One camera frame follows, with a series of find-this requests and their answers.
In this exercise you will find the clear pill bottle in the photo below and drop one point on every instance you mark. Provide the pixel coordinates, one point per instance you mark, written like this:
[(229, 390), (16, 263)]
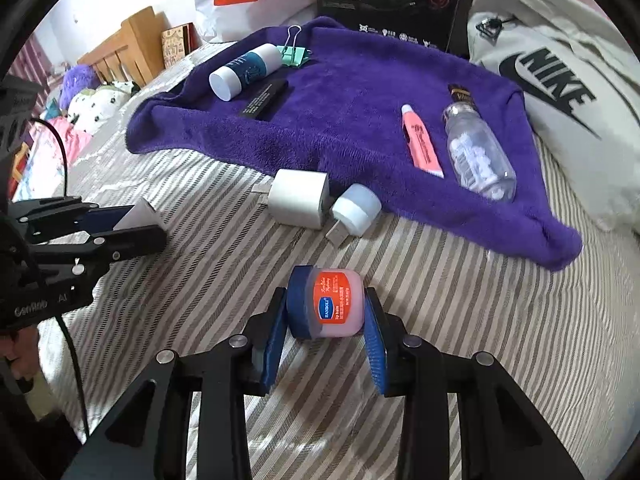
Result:
[(477, 152)]

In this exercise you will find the white charger cube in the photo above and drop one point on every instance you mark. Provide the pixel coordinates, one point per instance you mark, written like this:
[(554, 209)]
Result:
[(300, 197)]

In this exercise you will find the white bottle blue label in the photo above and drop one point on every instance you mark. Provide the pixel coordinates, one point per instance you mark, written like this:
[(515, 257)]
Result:
[(250, 67)]

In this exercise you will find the pink lip balm tube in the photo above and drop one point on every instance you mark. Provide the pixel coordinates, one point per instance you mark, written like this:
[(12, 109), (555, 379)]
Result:
[(422, 142)]

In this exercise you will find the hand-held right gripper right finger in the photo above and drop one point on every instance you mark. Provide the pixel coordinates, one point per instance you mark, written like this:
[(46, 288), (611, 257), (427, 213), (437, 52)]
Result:
[(377, 345)]

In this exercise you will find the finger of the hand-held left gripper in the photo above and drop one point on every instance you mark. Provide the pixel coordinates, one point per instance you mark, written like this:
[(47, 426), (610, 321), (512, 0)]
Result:
[(125, 242), (107, 216)]

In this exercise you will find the purple plush toy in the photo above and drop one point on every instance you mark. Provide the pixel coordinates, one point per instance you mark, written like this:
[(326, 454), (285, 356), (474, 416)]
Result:
[(80, 82)]

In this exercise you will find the light blue plug-in night light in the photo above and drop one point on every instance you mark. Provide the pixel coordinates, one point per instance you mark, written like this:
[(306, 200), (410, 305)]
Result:
[(357, 207)]

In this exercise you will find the blue lip balm jar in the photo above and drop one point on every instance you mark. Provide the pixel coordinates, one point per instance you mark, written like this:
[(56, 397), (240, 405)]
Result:
[(330, 305)]

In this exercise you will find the white plastic shopping bag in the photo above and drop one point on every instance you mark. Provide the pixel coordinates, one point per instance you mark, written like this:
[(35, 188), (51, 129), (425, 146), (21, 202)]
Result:
[(280, 15)]

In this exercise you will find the black cosmetic tube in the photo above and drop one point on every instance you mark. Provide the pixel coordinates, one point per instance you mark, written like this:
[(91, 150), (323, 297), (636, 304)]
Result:
[(262, 99)]

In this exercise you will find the white dotted plush toy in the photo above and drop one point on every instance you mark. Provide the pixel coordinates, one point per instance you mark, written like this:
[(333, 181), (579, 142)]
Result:
[(97, 105)]

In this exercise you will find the pink cloth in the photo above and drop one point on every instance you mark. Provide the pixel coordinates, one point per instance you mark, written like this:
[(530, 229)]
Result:
[(75, 142)]

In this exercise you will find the black headset box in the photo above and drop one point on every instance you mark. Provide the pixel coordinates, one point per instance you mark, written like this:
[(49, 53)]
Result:
[(380, 5)]

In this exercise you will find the purple towel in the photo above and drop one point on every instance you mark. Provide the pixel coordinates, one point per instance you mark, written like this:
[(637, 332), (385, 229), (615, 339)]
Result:
[(350, 90)]

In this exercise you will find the green binder clip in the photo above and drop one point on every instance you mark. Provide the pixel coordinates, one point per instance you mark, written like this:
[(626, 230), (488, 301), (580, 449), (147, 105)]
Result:
[(295, 56)]

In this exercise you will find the black and gold box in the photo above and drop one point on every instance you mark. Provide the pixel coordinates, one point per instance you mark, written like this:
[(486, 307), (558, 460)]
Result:
[(460, 94)]

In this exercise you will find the person's left hand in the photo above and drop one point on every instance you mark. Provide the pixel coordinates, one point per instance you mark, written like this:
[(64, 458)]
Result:
[(17, 345)]

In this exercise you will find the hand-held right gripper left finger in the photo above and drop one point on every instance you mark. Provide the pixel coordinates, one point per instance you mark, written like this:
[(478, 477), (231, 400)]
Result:
[(274, 345)]

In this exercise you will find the grey sling bag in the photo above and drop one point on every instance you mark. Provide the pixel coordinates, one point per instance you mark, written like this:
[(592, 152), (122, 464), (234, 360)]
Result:
[(575, 25)]

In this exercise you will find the wooden headboard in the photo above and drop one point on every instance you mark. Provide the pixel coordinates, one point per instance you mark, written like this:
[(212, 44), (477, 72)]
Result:
[(140, 45)]

